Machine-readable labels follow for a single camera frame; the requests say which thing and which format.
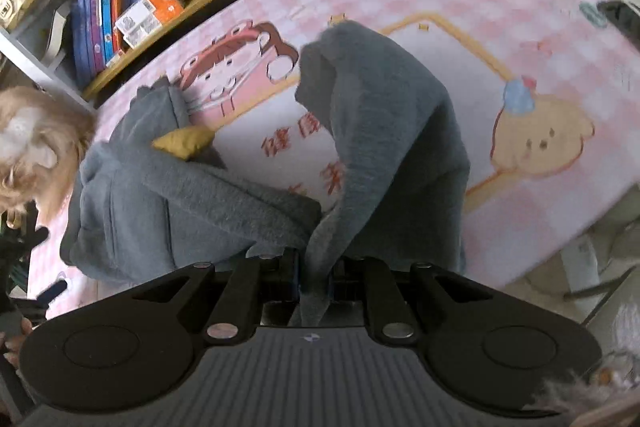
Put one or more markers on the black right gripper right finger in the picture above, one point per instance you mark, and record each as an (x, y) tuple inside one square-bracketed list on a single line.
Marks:
[(350, 292)]

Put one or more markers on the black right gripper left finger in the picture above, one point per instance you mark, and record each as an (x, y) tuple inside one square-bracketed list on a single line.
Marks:
[(279, 288)]

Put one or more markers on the grey fleece hoodie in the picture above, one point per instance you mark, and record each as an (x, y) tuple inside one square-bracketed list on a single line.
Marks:
[(138, 213)]

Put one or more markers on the pink checkered cartoon table mat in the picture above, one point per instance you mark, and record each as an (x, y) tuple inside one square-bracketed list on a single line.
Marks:
[(545, 92)]

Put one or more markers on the fluffy cream cat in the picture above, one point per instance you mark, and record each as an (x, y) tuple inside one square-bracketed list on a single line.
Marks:
[(43, 142)]

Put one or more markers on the orange white box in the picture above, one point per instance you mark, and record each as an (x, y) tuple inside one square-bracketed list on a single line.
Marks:
[(145, 17)]

